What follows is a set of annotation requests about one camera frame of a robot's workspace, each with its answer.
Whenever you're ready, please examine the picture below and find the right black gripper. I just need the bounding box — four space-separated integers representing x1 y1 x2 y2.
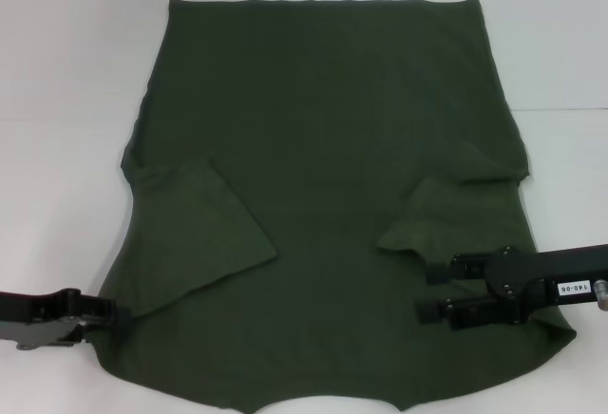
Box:
415 242 608 331

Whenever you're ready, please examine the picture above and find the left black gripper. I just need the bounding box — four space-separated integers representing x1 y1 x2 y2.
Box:
0 288 132 351

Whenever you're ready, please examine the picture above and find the dark green shirt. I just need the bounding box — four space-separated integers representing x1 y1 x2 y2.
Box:
97 0 579 414

